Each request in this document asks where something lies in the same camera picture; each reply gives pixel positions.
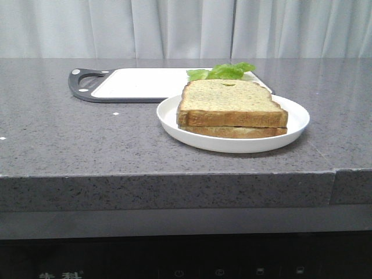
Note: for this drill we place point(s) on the grey white curtain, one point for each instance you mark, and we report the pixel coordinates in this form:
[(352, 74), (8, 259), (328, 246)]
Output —
[(185, 29)]

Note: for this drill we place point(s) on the green lettuce leaf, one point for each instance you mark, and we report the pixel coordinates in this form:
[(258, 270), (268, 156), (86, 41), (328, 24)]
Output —
[(225, 72)]

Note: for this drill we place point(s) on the black appliance control panel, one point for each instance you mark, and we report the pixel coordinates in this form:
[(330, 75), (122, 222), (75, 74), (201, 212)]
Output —
[(296, 255)]

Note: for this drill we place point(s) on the white round plate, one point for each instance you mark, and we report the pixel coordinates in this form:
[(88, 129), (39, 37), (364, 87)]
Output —
[(298, 119)]

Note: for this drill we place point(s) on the white cutting board black rim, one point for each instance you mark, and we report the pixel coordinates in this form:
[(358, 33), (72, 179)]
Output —
[(127, 85)]

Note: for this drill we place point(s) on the bread slice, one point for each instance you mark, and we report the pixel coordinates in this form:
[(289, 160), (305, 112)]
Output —
[(235, 132), (232, 103)]

